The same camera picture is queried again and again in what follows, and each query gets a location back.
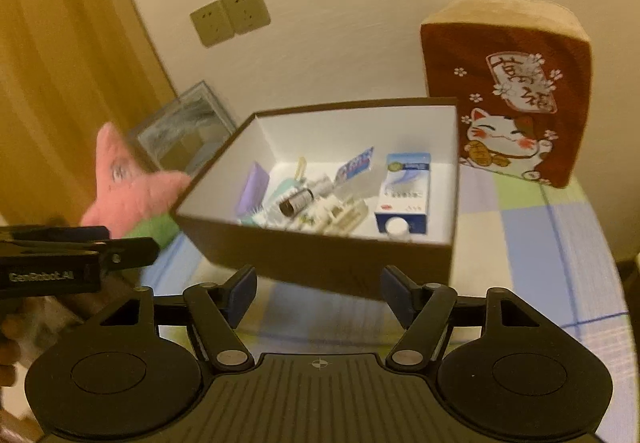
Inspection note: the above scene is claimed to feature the double wall socket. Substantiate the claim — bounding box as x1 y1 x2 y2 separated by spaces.
190 1 234 47
221 0 271 34

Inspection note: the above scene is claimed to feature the teal white tube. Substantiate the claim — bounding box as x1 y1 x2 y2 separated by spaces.
264 177 302 209

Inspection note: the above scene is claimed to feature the brown cardboard box white inside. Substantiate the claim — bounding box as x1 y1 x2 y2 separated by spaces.
171 97 458 299

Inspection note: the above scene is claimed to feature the purple card packet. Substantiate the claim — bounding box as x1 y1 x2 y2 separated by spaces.
235 162 270 218

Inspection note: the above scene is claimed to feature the blue white tissue pack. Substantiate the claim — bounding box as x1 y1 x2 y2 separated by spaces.
334 147 374 186

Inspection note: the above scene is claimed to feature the blue white medicine box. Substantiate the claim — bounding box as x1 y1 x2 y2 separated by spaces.
374 152 431 235

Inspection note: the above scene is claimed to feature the pink starfish plush toy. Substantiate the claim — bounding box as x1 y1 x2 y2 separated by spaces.
80 122 192 238

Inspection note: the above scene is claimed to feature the red lucky cat cushion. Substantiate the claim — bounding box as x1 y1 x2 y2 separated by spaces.
420 0 592 188

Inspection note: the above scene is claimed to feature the double wall socket left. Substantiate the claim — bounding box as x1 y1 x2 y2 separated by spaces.
190 1 234 47

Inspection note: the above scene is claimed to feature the double wall socket right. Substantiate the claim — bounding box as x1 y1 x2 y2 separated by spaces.
221 0 271 34

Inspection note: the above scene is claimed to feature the brown small bottle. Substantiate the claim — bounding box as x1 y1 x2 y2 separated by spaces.
279 188 314 218

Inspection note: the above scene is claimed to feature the white ointment box green bird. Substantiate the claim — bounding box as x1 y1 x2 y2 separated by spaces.
295 175 335 218

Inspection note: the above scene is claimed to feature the glass picture frame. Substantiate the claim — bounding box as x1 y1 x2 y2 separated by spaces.
127 81 236 175

